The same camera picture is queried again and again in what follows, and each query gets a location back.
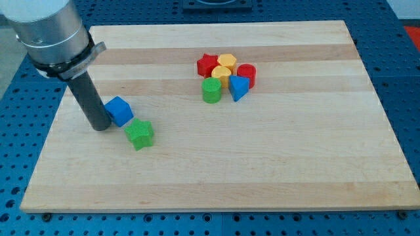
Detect blue cube block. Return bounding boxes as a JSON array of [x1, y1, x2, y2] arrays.
[[105, 96, 134, 127]]

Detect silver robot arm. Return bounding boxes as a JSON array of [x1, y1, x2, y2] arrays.
[[1, 0, 106, 81]]

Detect green cylinder block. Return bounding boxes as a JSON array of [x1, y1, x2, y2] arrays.
[[201, 77, 222, 104]]

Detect blue triangle block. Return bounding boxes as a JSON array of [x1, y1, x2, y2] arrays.
[[228, 75, 250, 102]]

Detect yellow half-round block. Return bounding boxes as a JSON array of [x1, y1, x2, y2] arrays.
[[211, 66, 232, 89]]

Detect red star block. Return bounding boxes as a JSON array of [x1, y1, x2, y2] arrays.
[[196, 54, 219, 78]]

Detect wooden board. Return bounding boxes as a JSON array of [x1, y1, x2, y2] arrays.
[[20, 20, 419, 213]]

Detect red cylinder block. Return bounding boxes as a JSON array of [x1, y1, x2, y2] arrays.
[[236, 64, 257, 89]]

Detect yellow hexagon block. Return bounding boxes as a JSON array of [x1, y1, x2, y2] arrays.
[[217, 54, 237, 73]]

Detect green star block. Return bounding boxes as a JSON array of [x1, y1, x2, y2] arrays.
[[124, 118, 154, 151]]

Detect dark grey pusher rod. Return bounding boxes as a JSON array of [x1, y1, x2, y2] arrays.
[[67, 72, 112, 131]]

